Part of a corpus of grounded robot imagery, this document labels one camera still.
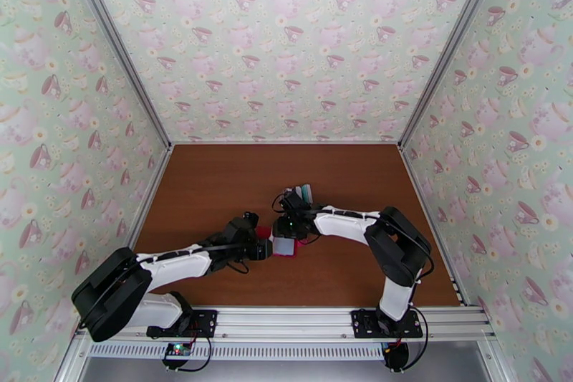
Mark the clear acrylic card stand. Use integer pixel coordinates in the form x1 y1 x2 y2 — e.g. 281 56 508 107
282 183 318 209

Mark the green lit controller board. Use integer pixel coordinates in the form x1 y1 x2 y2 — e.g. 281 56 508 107
162 341 193 360

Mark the grey metal shelf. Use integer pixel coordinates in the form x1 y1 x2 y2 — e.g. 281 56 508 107
80 358 493 382

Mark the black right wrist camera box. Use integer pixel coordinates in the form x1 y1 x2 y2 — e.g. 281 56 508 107
279 190 313 216

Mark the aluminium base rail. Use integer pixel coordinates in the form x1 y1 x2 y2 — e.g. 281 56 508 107
73 304 499 343

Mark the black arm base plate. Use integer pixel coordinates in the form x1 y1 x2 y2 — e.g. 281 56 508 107
146 309 219 340
350 309 425 340

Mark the aluminium side rail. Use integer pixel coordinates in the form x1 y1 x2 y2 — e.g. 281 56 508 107
127 146 175 248

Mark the white perforated cable tray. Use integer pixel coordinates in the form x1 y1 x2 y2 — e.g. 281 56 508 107
87 342 387 361

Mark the black power cable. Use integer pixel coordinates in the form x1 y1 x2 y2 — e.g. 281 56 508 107
389 306 432 372
163 335 212 373

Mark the black round controller mount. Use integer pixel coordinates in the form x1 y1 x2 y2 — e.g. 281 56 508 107
381 341 410 371

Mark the aluminium frame leg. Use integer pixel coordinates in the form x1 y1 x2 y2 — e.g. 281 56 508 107
478 335 509 382
52 333 90 382

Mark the aluminium corner post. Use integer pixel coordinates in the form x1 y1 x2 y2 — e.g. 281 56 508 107
397 0 512 150
60 0 175 150

